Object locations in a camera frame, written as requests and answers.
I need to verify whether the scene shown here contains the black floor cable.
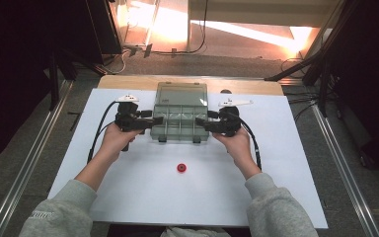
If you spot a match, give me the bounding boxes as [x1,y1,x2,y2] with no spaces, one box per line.
[159,0,210,55]

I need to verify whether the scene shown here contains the metal floor rail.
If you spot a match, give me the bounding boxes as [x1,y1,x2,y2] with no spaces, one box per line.
[0,79,74,237]
[310,103,379,237]

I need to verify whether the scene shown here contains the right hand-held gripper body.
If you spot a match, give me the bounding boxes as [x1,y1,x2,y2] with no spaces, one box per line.
[209,99,255,138]

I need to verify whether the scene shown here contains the black panel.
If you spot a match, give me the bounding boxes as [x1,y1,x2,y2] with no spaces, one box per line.
[85,0,123,56]

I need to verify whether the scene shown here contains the transparent grey compartment box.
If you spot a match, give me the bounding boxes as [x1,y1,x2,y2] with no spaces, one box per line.
[149,81,211,144]

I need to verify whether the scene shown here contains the person's left hand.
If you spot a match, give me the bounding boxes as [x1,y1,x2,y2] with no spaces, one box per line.
[100,123,145,163]

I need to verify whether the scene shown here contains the person's right hand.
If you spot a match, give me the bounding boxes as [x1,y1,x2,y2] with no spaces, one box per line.
[211,126,257,168]

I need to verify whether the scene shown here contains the white table sheet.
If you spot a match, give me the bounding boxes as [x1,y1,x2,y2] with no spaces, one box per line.
[47,88,330,230]

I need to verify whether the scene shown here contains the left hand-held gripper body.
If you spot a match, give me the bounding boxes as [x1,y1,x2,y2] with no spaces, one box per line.
[114,94,146,132]

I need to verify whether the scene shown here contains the dark curtain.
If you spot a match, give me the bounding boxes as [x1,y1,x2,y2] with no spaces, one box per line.
[322,0,379,179]
[0,0,92,167]

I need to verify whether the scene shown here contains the person's grey clothing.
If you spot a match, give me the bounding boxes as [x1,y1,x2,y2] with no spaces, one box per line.
[159,226,232,237]

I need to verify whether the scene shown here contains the white floor cable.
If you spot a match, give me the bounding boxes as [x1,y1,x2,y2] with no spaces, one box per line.
[102,48,128,75]

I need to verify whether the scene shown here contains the black metal stand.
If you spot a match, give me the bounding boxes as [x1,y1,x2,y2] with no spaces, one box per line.
[264,0,359,87]
[47,47,108,112]

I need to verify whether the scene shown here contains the thin black floor cables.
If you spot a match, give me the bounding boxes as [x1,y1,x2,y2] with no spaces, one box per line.
[279,57,325,123]

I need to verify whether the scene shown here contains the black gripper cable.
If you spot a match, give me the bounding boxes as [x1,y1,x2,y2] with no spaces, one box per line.
[87,100,118,165]
[239,117,264,172]

